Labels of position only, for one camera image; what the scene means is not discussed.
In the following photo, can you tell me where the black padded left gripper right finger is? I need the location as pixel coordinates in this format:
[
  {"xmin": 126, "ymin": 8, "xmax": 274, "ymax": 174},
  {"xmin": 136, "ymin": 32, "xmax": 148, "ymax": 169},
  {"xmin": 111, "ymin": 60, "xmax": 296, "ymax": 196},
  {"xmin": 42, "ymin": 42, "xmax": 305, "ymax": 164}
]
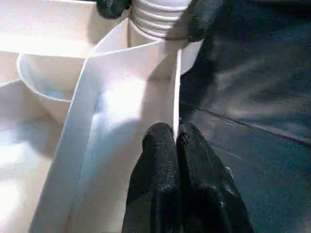
[{"xmin": 176, "ymin": 122, "xmax": 256, "ymax": 233}]

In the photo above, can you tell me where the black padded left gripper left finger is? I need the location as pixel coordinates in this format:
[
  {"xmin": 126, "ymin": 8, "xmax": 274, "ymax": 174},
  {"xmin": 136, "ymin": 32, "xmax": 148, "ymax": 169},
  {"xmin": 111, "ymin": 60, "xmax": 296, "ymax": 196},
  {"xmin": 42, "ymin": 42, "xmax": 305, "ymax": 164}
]
[{"xmin": 122, "ymin": 122, "xmax": 182, "ymax": 233}]

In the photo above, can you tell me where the white plastic table top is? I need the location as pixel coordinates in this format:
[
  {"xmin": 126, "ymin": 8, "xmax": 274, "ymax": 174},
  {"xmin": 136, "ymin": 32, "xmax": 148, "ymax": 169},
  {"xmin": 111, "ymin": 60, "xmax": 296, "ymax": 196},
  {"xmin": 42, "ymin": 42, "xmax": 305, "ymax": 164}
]
[{"xmin": 0, "ymin": 0, "xmax": 204, "ymax": 233}]

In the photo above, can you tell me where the white plastic table leg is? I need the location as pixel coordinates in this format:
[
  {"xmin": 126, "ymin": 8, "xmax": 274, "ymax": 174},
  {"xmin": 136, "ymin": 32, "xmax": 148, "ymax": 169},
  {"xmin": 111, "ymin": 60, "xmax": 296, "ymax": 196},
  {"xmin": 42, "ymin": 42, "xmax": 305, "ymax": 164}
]
[{"xmin": 130, "ymin": 0, "xmax": 191, "ymax": 39}]

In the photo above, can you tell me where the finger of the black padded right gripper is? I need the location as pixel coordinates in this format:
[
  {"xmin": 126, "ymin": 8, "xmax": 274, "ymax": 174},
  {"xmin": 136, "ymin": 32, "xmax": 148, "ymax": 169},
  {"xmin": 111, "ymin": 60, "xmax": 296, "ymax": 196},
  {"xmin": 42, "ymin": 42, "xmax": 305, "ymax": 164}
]
[
  {"xmin": 96, "ymin": 0, "xmax": 133, "ymax": 19},
  {"xmin": 165, "ymin": 0, "xmax": 222, "ymax": 43}
]

